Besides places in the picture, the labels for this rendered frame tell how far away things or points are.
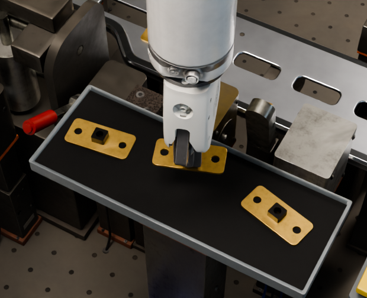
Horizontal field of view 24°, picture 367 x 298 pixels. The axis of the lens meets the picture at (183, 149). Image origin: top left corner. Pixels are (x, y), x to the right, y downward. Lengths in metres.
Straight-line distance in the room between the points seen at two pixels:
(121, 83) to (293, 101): 0.27
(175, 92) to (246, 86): 0.50
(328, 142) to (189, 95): 0.35
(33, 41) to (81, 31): 0.07
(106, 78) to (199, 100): 0.41
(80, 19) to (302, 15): 0.79
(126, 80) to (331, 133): 0.30
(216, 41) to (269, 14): 1.06
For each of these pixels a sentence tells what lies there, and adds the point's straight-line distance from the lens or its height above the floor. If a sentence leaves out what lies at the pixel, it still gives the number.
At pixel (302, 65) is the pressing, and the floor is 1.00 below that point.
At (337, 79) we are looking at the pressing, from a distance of 1.36.
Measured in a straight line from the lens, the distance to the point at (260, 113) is 1.17.
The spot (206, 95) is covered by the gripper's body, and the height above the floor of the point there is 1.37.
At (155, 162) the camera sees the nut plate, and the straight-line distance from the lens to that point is 1.00.
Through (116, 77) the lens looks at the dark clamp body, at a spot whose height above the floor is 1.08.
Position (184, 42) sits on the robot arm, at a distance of 0.79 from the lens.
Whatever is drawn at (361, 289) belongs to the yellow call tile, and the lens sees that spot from 0.99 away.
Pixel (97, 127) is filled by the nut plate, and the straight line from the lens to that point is 1.07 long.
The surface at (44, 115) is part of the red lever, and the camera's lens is 1.13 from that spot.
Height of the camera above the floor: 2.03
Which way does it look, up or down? 55 degrees down
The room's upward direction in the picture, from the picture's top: straight up
